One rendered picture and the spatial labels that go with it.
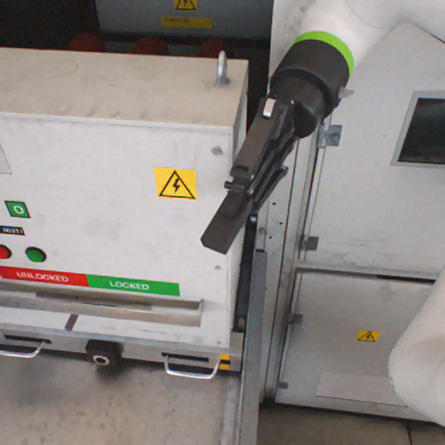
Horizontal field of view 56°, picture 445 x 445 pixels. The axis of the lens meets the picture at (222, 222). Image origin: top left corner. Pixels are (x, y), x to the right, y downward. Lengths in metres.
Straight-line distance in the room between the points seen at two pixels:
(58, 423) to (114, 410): 0.10
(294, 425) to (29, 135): 1.47
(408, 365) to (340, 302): 0.55
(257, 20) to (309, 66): 0.91
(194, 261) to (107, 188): 0.17
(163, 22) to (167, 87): 0.89
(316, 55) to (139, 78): 0.25
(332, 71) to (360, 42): 0.07
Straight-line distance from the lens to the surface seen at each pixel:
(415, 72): 0.86
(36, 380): 0.97
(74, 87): 0.65
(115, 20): 1.55
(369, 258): 1.11
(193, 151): 0.53
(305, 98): 0.53
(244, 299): 1.00
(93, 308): 0.75
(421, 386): 0.70
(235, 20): 1.46
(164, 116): 0.54
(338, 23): 0.61
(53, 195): 0.65
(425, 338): 0.73
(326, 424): 1.82
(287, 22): 0.82
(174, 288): 0.72
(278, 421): 1.80
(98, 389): 0.92
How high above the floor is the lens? 1.64
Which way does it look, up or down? 42 degrees down
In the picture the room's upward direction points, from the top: straight up
